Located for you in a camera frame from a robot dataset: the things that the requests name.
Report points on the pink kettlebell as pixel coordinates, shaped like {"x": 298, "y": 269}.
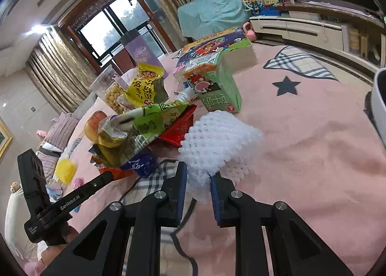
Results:
{"x": 249, "y": 32}

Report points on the orange snack wrapper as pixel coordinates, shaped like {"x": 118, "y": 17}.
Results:
{"x": 120, "y": 175}

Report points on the white tube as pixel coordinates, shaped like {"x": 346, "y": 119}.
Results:
{"x": 185, "y": 95}

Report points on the pink printed blanket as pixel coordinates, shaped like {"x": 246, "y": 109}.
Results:
{"x": 301, "y": 143}

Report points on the white bin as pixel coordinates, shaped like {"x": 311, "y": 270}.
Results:
{"x": 378, "y": 104}

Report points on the toy ferris wheel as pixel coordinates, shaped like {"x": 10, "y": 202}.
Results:
{"x": 251, "y": 1}

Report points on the yellow fluffy toy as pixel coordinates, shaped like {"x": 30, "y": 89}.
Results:
{"x": 66, "y": 172}

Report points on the blue snack wrapper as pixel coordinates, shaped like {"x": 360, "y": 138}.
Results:
{"x": 141, "y": 162}

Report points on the green snack bag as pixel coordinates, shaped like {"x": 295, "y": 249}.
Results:
{"x": 144, "y": 126}

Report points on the green cartoon drink carton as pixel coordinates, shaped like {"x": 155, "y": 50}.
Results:
{"x": 220, "y": 89}

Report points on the tv cabinet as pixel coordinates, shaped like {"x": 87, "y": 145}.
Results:
{"x": 301, "y": 27}

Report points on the purple tumbler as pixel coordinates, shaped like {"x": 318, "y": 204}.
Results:
{"x": 143, "y": 52}

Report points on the red snack packet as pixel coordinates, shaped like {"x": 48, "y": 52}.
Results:
{"x": 178, "y": 131}

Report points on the clear plastic snack jar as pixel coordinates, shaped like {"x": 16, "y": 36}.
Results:
{"x": 111, "y": 95}

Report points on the cardboard box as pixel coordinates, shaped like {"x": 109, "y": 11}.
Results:
{"x": 241, "y": 57}

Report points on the striped sofa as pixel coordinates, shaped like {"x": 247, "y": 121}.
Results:
{"x": 57, "y": 134}

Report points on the apple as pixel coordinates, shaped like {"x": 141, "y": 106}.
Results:
{"x": 92, "y": 126}

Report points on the white cloth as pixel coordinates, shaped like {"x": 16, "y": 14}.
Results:
{"x": 18, "y": 221}

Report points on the window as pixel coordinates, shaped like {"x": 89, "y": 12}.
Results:
{"x": 114, "y": 19}

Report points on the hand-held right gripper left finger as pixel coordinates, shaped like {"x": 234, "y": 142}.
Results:
{"x": 181, "y": 197}

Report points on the yellow snack wrapper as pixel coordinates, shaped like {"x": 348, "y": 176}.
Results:
{"x": 144, "y": 85}

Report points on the white foam fruit net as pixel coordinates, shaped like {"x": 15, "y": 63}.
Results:
{"x": 220, "y": 143}

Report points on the person's left hand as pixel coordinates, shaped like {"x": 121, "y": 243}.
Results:
{"x": 55, "y": 253}

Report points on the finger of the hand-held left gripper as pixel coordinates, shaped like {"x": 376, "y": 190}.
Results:
{"x": 98, "y": 183}

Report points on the colourful puzzle box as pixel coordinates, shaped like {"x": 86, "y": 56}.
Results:
{"x": 208, "y": 42}

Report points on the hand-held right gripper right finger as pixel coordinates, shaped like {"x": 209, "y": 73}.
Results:
{"x": 215, "y": 203}

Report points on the teal cloth cover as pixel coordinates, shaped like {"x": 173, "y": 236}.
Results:
{"x": 211, "y": 13}

